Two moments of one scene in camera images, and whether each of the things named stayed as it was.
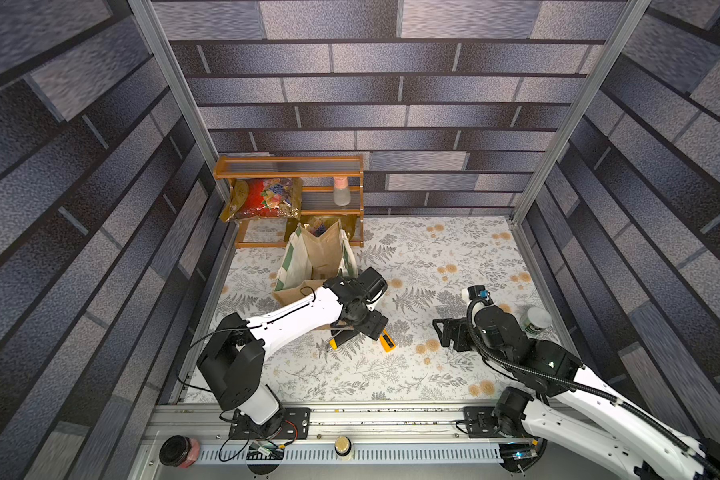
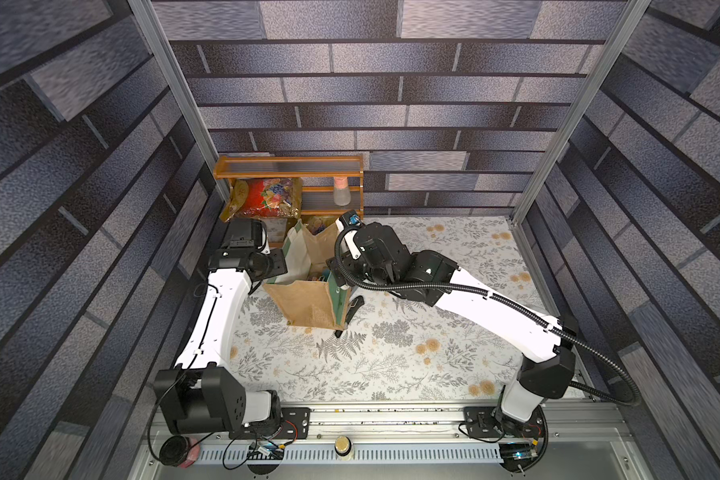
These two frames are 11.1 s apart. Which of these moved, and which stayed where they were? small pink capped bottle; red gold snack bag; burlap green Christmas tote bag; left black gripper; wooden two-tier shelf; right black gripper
Moved: left black gripper; right black gripper
Stayed: wooden two-tier shelf; small pink capped bottle; red gold snack bag; burlap green Christmas tote bag
